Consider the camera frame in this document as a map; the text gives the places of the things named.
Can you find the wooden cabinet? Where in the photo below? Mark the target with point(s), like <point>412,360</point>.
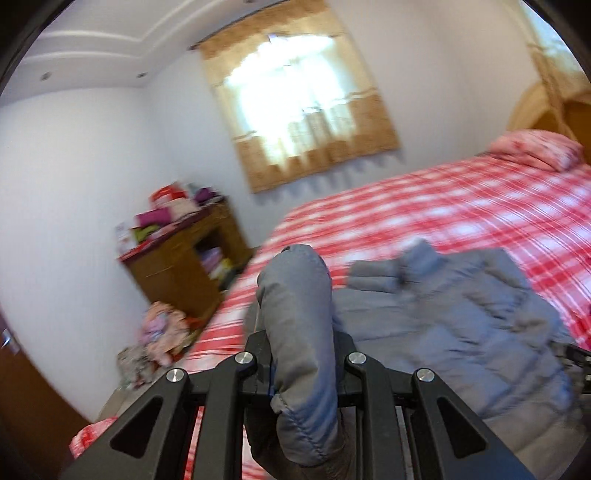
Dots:
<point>171,267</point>

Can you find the beige window curtain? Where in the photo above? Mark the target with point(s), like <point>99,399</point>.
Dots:
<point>360,124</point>
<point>549,78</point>

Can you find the grey puffer jacket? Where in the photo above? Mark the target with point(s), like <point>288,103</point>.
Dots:
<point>461,332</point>

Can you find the pink floral folded quilt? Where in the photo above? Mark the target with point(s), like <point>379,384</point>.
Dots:
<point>535,147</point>

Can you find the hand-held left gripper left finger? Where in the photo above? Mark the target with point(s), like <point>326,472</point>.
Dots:
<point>258,371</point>

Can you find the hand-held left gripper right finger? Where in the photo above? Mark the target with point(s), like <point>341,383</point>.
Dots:
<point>352,387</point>

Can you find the wooden headboard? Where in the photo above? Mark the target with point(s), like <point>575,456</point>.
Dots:
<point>526,110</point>

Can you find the pastel folded clothes stack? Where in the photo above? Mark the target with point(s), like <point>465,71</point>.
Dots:
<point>214,265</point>

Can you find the pile of folded clothes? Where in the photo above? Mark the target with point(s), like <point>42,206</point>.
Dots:
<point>161,212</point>

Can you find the heap of pink clothes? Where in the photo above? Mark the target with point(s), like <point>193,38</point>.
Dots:
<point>159,332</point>

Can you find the brown wooden door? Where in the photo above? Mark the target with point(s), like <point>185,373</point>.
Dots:
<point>27,397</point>

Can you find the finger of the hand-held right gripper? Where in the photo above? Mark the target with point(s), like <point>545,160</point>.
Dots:
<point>577,360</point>

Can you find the red plaid bed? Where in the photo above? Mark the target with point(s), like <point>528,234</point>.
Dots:
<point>415,207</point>

